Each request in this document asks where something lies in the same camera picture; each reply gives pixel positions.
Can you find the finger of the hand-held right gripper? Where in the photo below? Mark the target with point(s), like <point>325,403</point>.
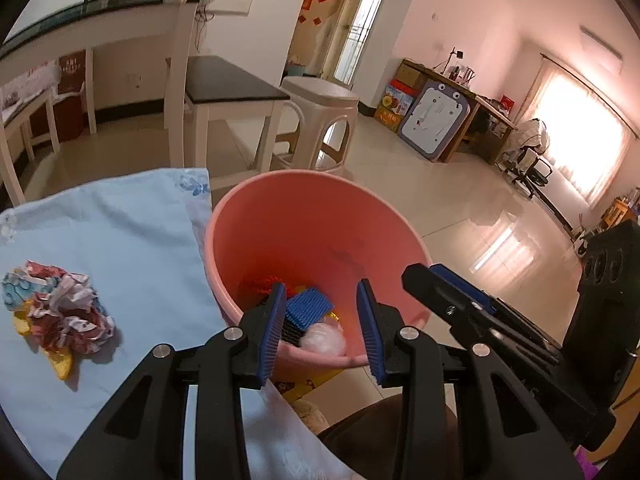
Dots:
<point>440,295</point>
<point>462,282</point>

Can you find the small red wall decoration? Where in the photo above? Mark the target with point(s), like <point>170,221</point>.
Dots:
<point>306,9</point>

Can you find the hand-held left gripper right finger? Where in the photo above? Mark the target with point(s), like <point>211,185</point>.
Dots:
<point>372,340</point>

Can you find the pink plastic bucket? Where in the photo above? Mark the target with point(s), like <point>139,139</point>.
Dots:
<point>310,220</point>

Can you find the light blue basket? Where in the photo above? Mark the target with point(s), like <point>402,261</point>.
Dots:
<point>296,68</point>

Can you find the curtain rod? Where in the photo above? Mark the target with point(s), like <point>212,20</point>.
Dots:
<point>590,91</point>

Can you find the white bench with papers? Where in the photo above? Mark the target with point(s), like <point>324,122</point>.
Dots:
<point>25,110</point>

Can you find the office chair with clothes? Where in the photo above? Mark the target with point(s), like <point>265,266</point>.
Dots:
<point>532,150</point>

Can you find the red waste bin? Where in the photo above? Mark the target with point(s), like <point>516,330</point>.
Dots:
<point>67,117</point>

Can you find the red desk item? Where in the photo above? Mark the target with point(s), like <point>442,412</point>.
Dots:
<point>507,102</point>

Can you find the black foam net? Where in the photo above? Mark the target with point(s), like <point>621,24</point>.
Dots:
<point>292,335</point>

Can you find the white glazed door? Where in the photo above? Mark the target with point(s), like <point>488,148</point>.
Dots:
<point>365,25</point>

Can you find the grey monster drawing board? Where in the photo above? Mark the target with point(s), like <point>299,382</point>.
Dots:
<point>435,120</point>

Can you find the white bench dark top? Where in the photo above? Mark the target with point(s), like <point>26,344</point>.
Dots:
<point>225,80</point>

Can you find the clear plastic container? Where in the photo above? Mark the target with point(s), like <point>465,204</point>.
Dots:
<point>30,80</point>

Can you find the plain cardboard box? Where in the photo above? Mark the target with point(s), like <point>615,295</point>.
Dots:
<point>411,76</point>

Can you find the white glass-top dining table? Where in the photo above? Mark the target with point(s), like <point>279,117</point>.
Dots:
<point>125,25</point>

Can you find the wall outlet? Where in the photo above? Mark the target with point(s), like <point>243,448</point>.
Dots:
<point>135,80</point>

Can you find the white plastic bag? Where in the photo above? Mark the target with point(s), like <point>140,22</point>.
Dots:
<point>325,340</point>

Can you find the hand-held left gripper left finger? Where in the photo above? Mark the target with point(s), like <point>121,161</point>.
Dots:
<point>267,340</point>

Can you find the blue foam net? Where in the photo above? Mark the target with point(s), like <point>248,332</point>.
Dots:
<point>310,307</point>

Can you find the wooden desk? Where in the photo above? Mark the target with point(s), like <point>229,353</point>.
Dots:
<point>480,105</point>

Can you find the printed paper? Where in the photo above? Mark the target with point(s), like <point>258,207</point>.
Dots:
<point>65,305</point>

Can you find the white air conditioner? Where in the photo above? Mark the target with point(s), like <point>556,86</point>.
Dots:
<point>600,42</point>

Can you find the bright window curtain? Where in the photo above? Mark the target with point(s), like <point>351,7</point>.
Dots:
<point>585,130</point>

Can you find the beige plastic stool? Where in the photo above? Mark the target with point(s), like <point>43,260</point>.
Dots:
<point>320,92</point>

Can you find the yellow printed cardboard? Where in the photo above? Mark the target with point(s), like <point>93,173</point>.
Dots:
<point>310,385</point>

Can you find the printed fruit box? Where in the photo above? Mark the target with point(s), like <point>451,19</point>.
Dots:
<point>392,105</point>

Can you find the red foam net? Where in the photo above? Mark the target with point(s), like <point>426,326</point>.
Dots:
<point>260,284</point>

